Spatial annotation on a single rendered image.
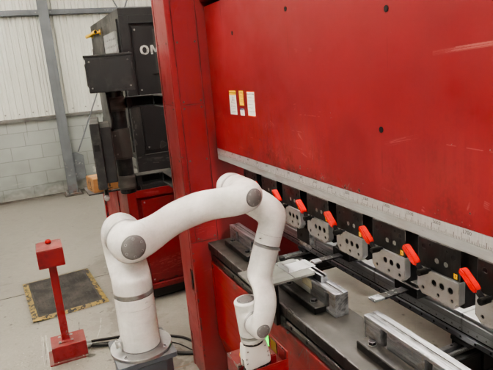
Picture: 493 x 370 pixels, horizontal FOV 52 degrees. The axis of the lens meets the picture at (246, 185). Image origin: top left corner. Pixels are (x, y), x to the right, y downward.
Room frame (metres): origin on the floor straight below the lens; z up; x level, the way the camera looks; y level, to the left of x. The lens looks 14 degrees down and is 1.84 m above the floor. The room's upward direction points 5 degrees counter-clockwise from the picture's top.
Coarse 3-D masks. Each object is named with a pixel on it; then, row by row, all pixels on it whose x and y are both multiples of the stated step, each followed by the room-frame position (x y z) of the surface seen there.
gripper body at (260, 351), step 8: (240, 344) 1.58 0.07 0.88; (256, 344) 1.55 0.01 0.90; (264, 344) 1.58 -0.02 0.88; (240, 352) 1.58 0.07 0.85; (248, 352) 1.55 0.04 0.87; (256, 352) 1.56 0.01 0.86; (264, 352) 1.58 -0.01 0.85; (248, 360) 1.55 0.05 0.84; (256, 360) 1.56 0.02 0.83; (264, 360) 1.58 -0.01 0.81; (248, 368) 1.55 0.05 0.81; (256, 368) 1.56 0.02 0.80
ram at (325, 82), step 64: (256, 0) 2.15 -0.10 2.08; (320, 0) 1.71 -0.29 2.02; (384, 0) 1.42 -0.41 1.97; (448, 0) 1.21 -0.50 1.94; (256, 64) 2.19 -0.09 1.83; (320, 64) 1.73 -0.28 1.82; (384, 64) 1.42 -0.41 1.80; (448, 64) 1.21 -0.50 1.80; (256, 128) 2.24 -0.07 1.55; (320, 128) 1.75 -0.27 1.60; (384, 128) 1.43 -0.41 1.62; (448, 128) 1.21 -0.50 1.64; (320, 192) 1.76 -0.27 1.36; (384, 192) 1.43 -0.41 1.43; (448, 192) 1.21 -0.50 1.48
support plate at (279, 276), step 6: (282, 264) 1.98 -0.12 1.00; (246, 270) 1.95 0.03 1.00; (276, 270) 1.93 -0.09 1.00; (282, 270) 1.92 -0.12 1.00; (300, 270) 1.91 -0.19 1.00; (306, 270) 1.90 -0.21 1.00; (240, 276) 1.91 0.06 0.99; (246, 276) 1.89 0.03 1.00; (276, 276) 1.87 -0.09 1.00; (282, 276) 1.86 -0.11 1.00; (288, 276) 1.86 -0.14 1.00; (294, 276) 1.85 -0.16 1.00; (300, 276) 1.85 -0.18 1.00; (306, 276) 1.86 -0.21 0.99; (246, 282) 1.85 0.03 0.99; (276, 282) 1.81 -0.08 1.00; (282, 282) 1.82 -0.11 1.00
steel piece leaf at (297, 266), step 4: (280, 264) 1.94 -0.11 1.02; (288, 264) 1.97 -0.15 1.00; (292, 264) 1.97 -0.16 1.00; (296, 264) 1.96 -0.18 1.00; (300, 264) 1.96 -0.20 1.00; (304, 264) 1.96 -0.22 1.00; (284, 268) 1.91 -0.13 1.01; (288, 268) 1.93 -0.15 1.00; (292, 268) 1.93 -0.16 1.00; (296, 268) 1.93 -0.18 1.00; (300, 268) 1.92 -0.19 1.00; (304, 268) 1.92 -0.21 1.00; (288, 272) 1.88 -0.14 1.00
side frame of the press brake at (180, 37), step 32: (160, 0) 2.70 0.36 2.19; (192, 0) 2.71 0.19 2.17; (160, 32) 2.77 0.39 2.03; (192, 32) 2.70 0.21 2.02; (160, 64) 2.84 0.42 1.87; (192, 64) 2.70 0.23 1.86; (192, 96) 2.69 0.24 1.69; (192, 128) 2.68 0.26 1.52; (192, 160) 2.67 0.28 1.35; (192, 192) 2.67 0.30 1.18; (224, 224) 2.73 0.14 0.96; (256, 224) 2.81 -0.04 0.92; (192, 256) 2.65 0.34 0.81; (192, 288) 2.72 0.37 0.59; (192, 320) 2.79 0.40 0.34; (224, 352) 2.70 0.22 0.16
